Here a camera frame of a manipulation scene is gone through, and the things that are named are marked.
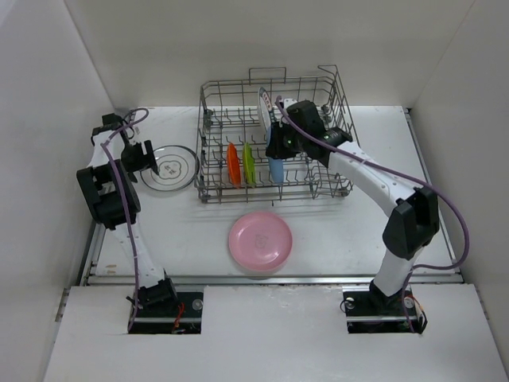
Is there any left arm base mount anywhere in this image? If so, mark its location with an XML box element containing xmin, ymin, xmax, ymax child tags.
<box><xmin>127</xmin><ymin>290</ymin><xmax>204</xmax><ymax>335</ymax></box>

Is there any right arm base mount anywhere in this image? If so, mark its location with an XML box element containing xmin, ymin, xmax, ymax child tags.
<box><xmin>340</xmin><ymin>290</ymin><xmax>428</xmax><ymax>334</ymax></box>

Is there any light blue plastic plate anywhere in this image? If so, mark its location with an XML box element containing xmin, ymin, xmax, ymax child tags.
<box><xmin>266</xmin><ymin>127</ymin><xmax>284</xmax><ymax>185</ymax></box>

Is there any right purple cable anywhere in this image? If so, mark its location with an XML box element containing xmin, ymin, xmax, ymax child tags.
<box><xmin>274</xmin><ymin>94</ymin><xmax>471</xmax><ymax>334</ymax></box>

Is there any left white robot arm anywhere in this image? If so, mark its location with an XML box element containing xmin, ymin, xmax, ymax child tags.
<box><xmin>76</xmin><ymin>113</ymin><xmax>179</xmax><ymax>316</ymax></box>

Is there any lime green plastic plate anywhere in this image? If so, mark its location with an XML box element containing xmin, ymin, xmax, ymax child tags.
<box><xmin>243</xmin><ymin>142</ymin><xmax>256</xmax><ymax>185</ymax></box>

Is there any orange plastic plate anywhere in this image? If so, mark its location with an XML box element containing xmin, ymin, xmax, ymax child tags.
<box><xmin>227</xmin><ymin>142</ymin><xmax>242</xmax><ymax>188</ymax></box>

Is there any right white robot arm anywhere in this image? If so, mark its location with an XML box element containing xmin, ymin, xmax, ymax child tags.
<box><xmin>258</xmin><ymin>93</ymin><xmax>439</xmax><ymax>314</ymax></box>

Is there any grey wire dish rack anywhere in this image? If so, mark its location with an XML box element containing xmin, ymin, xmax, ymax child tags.
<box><xmin>195</xmin><ymin>64</ymin><xmax>358</xmax><ymax>204</ymax></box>

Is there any pink plastic plate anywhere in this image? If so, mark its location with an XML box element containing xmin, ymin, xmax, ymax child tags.
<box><xmin>228</xmin><ymin>211</ymin><xmax>293</xmax><ymax>273</ymax></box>

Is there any white plate green red rim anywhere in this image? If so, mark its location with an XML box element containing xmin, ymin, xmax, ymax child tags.
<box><xmin>258</xmin><ymin>87</ymin><xmax>276</xmax><ymax>131</ymax></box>

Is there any aluminium front rail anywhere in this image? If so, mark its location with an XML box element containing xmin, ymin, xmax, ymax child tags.
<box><xmin>81</xmin><ymin>273</ymin><xmax>464</xmax><ymax>286</ymax></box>

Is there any white plate grey floral pattern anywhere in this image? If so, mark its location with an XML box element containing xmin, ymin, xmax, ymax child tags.
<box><xmin>140</xmin><ymin>145</ymin><xmax>200</xmax><ymax>192</ymax></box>

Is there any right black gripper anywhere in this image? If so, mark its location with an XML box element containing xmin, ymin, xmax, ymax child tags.
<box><xmin>266</xmin><ymin>119</ymin><xmax>307</xmax><ymax>159</ymax></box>

